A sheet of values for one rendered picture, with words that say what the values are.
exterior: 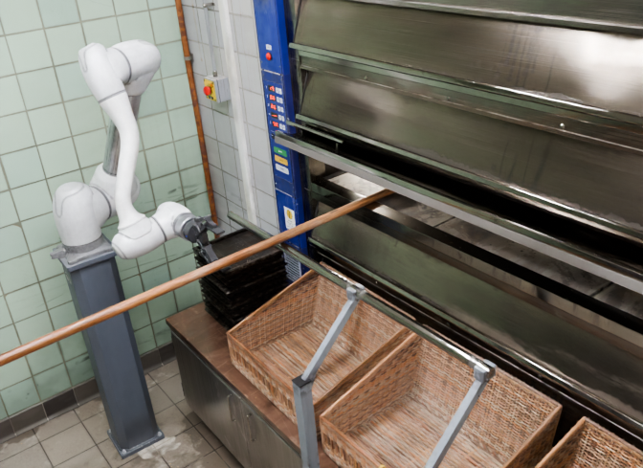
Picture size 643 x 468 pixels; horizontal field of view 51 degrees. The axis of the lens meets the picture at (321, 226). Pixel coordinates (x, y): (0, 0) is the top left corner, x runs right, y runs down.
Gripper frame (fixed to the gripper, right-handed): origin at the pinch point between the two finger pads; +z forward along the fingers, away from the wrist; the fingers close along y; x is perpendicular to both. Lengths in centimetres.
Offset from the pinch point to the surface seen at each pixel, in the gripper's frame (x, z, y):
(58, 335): 56, 8, 0
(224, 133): -56, -92, -3
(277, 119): -52, -40, -22
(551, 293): -54, 85, 2
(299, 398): 5, 44, 30
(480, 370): -16, 92, 3
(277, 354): -22, -12, 61
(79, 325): 50, 8, 0
